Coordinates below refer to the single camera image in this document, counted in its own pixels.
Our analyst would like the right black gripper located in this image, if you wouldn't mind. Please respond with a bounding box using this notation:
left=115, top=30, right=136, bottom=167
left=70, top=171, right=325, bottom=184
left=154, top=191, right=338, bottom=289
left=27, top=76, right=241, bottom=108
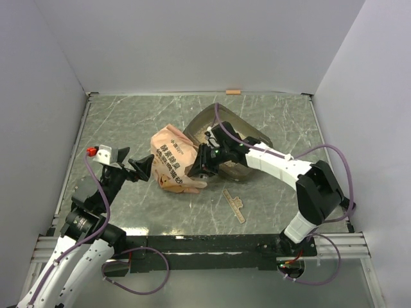
left=188, top=144, right=230, bottom=181

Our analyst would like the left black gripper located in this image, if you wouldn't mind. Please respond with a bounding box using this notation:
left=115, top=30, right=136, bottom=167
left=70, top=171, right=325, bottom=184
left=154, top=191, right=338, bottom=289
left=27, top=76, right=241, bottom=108
left=99, top=147, right=153, bottom=211

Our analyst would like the orange cat litter bag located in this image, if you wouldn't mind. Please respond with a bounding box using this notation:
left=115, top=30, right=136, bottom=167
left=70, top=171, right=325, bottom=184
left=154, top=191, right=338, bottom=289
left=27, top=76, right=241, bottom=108
left=150, top=124, right=207, bottom=194

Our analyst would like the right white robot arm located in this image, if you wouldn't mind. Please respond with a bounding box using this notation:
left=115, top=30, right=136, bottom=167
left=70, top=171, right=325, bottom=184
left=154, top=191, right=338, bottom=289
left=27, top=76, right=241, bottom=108
left=188, top=121, right=355, bottom=256

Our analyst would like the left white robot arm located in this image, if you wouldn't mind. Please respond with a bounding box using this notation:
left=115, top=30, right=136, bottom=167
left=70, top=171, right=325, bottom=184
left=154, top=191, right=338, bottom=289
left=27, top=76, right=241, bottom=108
left=16, top=145, right=154, bottom=307

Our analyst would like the beige cat litter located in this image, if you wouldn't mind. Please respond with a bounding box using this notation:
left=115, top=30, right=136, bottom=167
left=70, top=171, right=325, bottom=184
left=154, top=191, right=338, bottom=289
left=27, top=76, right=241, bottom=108
left=197, top=126, right=209, bottom=143

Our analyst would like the grey translucent litter box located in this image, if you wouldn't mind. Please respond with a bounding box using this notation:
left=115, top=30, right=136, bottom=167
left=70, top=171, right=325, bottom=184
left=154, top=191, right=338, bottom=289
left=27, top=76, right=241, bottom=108
left=183, top=104, right=273, bottom=182

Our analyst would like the orange tape piece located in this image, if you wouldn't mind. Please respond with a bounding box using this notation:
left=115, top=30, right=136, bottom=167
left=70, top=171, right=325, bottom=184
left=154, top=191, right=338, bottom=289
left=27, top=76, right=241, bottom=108
left=225, top=90, right=241, bottom=95

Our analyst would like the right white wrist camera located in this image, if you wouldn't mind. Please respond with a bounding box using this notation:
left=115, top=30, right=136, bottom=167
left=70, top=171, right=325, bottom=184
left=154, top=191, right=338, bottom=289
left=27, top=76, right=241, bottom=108
left=207, top=126, right=219, bottom=148

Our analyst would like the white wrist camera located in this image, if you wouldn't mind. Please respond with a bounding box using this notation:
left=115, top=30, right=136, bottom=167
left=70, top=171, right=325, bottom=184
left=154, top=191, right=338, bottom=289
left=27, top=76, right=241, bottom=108
left=207, top=126, right=219, bottom=148
left=87, top=144, right=118, bottom=166

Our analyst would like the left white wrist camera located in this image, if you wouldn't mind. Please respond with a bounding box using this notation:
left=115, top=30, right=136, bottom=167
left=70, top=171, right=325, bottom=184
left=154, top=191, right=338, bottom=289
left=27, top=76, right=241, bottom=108
left=87, top=144, right=118, bottom=166

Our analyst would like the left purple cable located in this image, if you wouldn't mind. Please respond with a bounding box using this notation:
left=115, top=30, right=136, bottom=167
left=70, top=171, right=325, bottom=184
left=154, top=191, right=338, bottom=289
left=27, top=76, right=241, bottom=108
left=19, top=150, right=170, bottom=308

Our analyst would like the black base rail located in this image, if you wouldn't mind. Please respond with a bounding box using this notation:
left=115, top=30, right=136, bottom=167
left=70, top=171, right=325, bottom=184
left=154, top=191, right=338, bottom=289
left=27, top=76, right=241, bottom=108
left=127, top=234, right=317, bottom=271

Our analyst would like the aluminium frame rail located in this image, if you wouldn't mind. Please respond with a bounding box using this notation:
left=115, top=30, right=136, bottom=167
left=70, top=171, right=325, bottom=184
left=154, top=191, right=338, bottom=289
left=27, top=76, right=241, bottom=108
left=30, top=233, right=371, bottom=264

